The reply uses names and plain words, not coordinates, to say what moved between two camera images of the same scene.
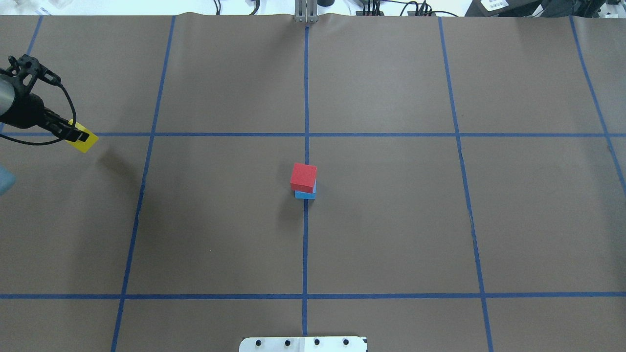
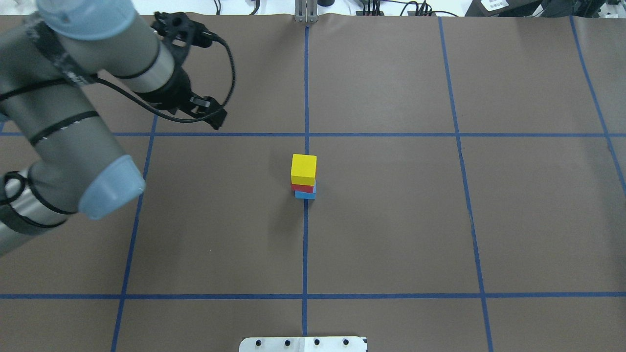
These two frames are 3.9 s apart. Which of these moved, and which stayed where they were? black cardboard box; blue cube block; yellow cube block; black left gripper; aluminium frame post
Moved: yellow cube block; black left gripper
Stayed: blue cube block; black cardboard box; aluminium frame post
